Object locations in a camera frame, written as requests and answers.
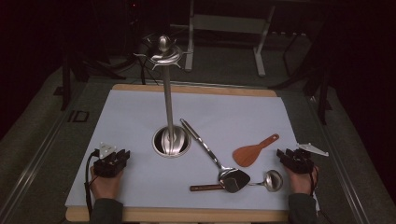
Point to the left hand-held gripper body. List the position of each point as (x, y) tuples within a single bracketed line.
[(107, 166)]

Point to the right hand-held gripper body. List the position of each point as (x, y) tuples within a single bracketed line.
[(300, 161)]

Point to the wooden rice paddle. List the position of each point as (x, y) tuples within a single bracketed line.
[(247, 155)]

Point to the steel utensil stand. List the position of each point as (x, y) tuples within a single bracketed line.
[(168, 105)]

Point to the steel spatula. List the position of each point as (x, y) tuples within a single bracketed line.
[(202, 144)]

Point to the person's left hand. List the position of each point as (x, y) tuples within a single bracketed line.
[(106, 186)]

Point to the person's right hand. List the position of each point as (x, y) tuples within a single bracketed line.
[(300, 183)]

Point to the white paper table sheet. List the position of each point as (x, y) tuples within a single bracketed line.
[(140, 180)]

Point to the black metal stand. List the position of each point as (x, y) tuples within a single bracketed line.
[(322, 93), (67, 81)]

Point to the white metal stand frame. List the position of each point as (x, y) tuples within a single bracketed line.
[(227, 23)]

